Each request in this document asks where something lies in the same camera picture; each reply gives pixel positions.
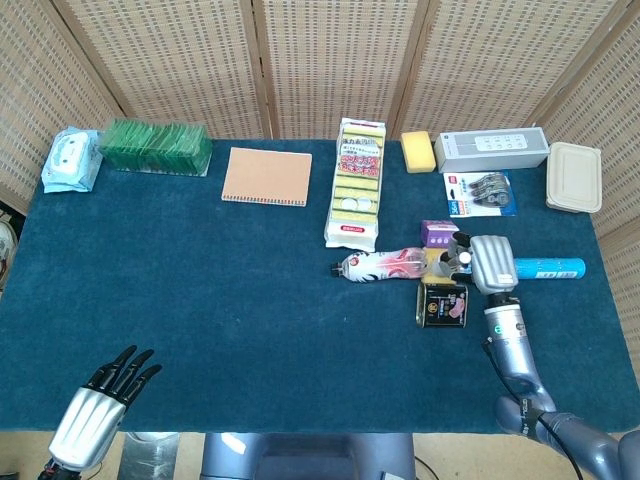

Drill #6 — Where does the yellow sponge multipack bag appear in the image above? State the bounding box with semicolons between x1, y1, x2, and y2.
323;117;387;253

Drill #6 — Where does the large yellow sponge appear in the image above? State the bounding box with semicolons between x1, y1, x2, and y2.
400;130;438;174

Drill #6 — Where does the white power strip box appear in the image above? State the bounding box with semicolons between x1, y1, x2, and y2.
433;127;551;174

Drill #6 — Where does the blue grey robot torso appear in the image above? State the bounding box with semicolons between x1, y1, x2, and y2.
199;432;416;480

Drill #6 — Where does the clear box of green packets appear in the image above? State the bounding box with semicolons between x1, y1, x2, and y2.
97;118;214;177

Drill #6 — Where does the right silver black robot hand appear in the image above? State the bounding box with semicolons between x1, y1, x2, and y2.
437;234;519;296

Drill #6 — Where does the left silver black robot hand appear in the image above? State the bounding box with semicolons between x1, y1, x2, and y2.
48;344;164;471

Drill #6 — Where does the brown spiral notebook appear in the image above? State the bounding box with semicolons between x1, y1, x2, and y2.
221;146;313;208

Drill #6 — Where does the white paper roll cardboard core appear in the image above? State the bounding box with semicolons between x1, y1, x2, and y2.
429;248;454;277

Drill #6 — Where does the black luncheon meat can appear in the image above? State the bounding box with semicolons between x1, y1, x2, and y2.
415;282;470;330

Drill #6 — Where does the light blue wrapped roll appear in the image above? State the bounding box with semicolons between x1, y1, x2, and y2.
514;256;587;282

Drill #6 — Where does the small yellow sponge block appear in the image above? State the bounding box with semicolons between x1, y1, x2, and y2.
422;247;457;288

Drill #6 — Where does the small purple box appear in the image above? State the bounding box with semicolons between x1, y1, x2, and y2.
419;219;460;250

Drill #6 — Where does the white red plastic drink bottle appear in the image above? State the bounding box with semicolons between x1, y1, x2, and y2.
329;246;432;284

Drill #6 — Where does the light blue wet wipes pack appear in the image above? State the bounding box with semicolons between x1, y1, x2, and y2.
40;125;104;195

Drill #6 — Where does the woven bamboo folding screen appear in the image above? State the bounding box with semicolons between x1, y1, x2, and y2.
0;0;640;331

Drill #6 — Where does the beige lidded food container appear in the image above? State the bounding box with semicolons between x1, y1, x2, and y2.
544;141;603;215

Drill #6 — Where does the correction tape blister pack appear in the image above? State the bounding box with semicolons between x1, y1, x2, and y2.
442;170;520;219

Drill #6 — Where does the silver metal post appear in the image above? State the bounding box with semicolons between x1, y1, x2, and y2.
119;432;181;480

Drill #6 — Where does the dark blue table cloth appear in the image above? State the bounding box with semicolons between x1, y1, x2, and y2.
0;138;640;435

